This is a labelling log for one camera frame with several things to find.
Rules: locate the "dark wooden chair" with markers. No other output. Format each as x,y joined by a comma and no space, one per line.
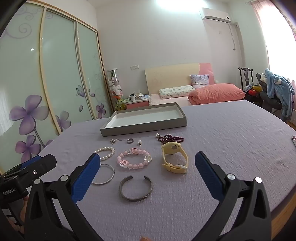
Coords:
245,76

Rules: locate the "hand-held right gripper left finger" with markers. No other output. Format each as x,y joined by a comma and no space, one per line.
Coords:
86,178

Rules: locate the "floral sliding door wardrobe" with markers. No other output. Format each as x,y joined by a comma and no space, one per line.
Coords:
57,69

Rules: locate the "small silver object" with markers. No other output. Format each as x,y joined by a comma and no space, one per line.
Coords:
293,140

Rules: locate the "clear tube of plush toys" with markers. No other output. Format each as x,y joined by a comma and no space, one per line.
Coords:
114,88

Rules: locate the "pink curtain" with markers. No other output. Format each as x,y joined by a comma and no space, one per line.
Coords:
272,34

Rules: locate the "pink and cream nightstand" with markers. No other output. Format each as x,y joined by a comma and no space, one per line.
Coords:
136,104

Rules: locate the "person's left hand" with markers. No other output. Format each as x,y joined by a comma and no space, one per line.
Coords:
22,215

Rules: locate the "white air conditioner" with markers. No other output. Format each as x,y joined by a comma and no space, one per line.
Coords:
215,15

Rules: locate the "salmon pink duvet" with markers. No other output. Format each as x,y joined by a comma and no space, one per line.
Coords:
217,92

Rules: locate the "grey cardboard tray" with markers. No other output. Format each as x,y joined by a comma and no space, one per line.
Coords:
148,118

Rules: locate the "yellow wristwatch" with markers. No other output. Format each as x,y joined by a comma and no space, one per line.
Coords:
171,147

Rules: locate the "silver flower earring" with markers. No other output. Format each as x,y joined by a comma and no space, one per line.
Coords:
113,141

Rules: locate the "thin silver bangle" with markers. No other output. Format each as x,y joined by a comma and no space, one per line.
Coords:
112,173

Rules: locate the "white wall outlet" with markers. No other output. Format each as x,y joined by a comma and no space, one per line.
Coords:
134,67

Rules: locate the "pink bed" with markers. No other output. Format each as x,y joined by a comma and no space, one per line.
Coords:
166,101

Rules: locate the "light purple pillow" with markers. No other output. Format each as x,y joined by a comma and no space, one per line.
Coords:
200,80

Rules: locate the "floral print pillow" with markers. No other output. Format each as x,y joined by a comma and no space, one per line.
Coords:
177,91

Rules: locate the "white air conditioner pipe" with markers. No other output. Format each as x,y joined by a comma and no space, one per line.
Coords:
234,34

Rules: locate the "cream and pink headboard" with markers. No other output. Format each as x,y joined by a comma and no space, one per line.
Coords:
166,76

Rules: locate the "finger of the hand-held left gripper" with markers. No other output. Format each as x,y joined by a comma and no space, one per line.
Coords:
31,161
44,166

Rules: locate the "red and yellow toys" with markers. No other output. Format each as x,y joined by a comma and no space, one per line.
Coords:
253,90

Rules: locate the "blue plush robe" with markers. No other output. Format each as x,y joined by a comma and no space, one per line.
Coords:
279,90

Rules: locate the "dark office chair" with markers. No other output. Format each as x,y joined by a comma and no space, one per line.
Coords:
266,102

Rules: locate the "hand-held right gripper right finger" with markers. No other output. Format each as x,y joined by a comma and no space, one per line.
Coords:
208,176

